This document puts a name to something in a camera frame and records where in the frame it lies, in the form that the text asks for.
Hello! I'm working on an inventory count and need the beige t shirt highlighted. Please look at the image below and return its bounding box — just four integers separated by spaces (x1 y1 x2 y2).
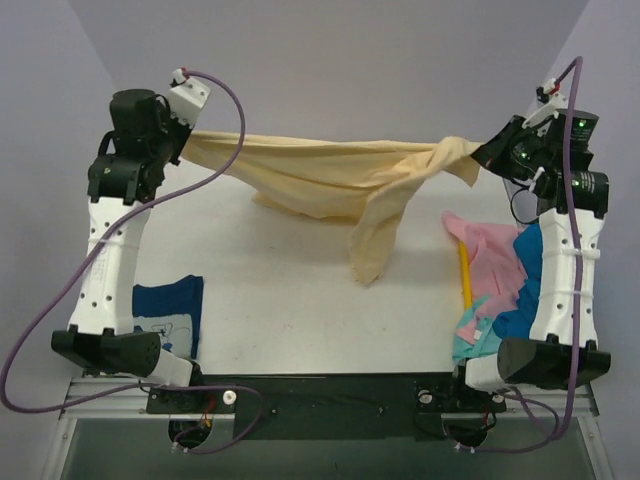
181 131 480 285

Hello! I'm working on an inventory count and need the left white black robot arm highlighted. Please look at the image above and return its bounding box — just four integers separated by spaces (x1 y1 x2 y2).
51 84 210 412

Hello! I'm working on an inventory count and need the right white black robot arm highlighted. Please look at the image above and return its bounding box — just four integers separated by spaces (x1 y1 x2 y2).
446 108 611 409

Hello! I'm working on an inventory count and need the yellow t shirt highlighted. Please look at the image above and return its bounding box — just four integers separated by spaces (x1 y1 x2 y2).
458 241 473 309

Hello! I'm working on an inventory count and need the pink t shirt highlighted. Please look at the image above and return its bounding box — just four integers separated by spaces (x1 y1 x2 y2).
442 212 525 320

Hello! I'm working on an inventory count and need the bright blue t shirt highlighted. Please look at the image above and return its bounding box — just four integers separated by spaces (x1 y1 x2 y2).
493 224 543 339

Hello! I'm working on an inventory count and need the navy printed folded t shirt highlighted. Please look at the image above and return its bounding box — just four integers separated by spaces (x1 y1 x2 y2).
132 275 204 360

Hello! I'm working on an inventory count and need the teal t shirt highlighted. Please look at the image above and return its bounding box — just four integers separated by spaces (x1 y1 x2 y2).
452 295 501 364

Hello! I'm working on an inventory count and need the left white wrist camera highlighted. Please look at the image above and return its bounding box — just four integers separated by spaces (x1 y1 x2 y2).
165 69 211 129

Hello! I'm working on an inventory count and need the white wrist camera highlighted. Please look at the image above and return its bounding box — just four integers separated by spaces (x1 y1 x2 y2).
522 78 568 129
165 69 211 129

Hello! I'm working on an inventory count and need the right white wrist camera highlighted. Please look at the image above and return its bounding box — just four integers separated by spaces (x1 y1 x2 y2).
522 78 568 129

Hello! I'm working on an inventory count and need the aluminium front rail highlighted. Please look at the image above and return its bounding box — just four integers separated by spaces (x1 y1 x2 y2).
59 374 600 421

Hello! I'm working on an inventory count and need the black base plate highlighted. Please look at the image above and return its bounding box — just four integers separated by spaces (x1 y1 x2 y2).
146 372 506 440

